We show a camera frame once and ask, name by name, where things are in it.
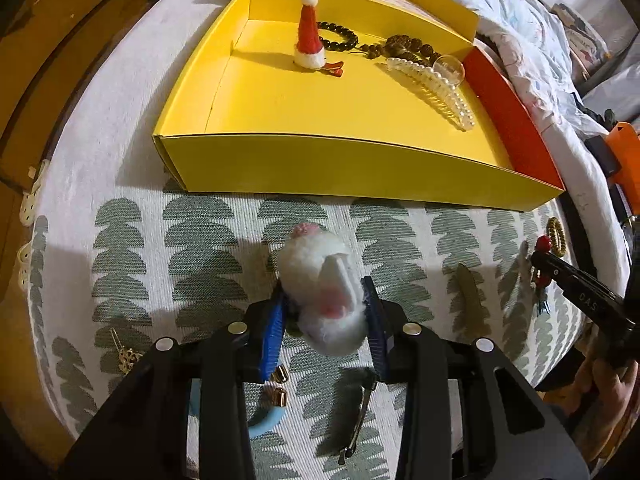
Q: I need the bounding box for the dark blue gift box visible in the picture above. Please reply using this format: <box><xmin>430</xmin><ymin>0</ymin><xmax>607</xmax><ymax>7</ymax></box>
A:
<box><xmin>585</xmin><ymin>135</ymin><xmax>621</xmax><ymax>176</ymax></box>

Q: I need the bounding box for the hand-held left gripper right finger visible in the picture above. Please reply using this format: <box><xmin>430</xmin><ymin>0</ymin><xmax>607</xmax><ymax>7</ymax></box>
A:
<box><xmin>361</xmin><ymin>275</ymin><xmax>591</xmax><ymax>480</ymax></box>

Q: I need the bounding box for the pearl hair claw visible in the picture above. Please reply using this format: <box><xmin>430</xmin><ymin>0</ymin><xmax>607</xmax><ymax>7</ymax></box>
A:
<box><xmin>386</xmin><ymin>54</ymin><xmax>477</xmax><ymax>133</ymax></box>

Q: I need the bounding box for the orange plastic basket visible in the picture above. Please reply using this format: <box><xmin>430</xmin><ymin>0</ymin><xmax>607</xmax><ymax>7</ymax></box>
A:
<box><xmin>606</xmin><ymin>122</ymin><xmax>640</xmax><ymax>196</ymax></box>

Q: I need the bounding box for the white perforated slipper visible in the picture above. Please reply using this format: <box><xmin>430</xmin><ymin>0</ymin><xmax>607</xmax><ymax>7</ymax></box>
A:
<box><xmin>20</xmin><ymin>160</ymin><xmax>51</xmax><ymax>226</ymax></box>
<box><xmin>15</xmin><ymin>245</ymin><xmax>36</xmax><ymax>286</ymax></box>

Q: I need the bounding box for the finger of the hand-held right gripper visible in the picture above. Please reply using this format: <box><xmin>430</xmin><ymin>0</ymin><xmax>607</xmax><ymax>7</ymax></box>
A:
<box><xmin>530</xmin><ymin>250</ymin><xmax>631</xmax><ymax>318</ymax></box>

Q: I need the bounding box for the white bunny plush hair clip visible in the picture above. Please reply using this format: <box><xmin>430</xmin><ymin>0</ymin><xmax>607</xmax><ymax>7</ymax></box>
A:
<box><xmin>276</xmin><ymin>222</ymin><xmax>368</xmax><ymax>356</ymax></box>

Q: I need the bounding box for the printed pillow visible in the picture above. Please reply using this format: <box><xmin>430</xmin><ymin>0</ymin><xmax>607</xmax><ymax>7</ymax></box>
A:
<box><xmin>550</xmin><ymin>2</ymin><xmax>613</xmax><ymax>68</ymax></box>

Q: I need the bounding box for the light blue bracelet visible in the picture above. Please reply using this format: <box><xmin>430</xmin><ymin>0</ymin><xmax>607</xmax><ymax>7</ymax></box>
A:
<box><xmin>187</xmin><ymin>366</ymin><xmax>292</xmax><ymax>436</ymax></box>

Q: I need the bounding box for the black hair clip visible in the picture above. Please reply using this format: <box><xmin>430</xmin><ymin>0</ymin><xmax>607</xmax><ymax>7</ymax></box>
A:
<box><xmin>330</xmin><ymin>367</ymin><xmax>381</xmax><ymax>466</ymax></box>

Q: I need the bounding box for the black bead bracelet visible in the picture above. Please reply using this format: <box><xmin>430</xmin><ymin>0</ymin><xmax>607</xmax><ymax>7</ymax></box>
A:
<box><xmin>316</xmin><ymin>20</ymin><xmax>361</xmax><ymax>53</ymax></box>

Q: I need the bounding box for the yellow cardboard box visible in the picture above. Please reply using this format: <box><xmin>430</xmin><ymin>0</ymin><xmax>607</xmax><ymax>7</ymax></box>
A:
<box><xmin>152</xmin><ymin>0</ymin><xmax>567</xmax><ymax>212</ymax></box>

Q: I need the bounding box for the gold rhinestone brooch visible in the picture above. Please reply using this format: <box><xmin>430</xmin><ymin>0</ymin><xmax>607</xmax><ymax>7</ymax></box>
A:
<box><xmin>111</xmin><ymin>327</ymin><xmax>143</xmax><ymax>376</ymax></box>

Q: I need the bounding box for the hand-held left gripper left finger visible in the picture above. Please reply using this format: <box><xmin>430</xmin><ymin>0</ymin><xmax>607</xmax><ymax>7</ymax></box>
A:
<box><xmin>57</xmin><ymin>287</ymin><xmax>301</xmax><ymax>480</ymax></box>

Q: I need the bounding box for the person's right hand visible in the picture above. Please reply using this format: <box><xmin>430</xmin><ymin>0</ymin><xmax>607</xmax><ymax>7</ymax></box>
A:
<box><xmin>565</xmin><ymin>355</ymin><xmax>640</xmax><ymax>456</ymax></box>

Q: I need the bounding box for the santa hat hair clip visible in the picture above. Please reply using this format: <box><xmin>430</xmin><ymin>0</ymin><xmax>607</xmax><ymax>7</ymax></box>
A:
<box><xmin>292</xmin><ymin>0</ymin><xmax>346</xmax><ymax>78</ymax></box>

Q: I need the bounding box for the wooden wardrobe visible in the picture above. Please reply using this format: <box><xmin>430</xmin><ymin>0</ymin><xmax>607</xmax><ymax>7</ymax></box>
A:
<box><xmin>0</xmin><ymin>0</ymin><xmax>166</xmax><ymax>241</ymax></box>

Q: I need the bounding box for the brown seed bead bracelet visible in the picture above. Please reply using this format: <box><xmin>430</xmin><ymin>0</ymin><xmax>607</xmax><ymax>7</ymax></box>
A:
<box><xmin>357</xmin><ymin>34</ymin><xmax>443</xmax><ymax>61</ymax></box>

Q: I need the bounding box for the red bead hair clip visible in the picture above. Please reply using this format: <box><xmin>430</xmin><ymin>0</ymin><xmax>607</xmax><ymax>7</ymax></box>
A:
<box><xmin>532</xmin><ymin>236</ymin><xmax>553</xmax><ymax>288</ymax></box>

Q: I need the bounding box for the light blue printed quilt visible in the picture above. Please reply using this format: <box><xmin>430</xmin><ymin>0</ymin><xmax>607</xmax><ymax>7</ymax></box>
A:
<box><xmin>425</xmin><ymin>0</ymin><xmax>640</xmax><ymax>221</ymax></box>

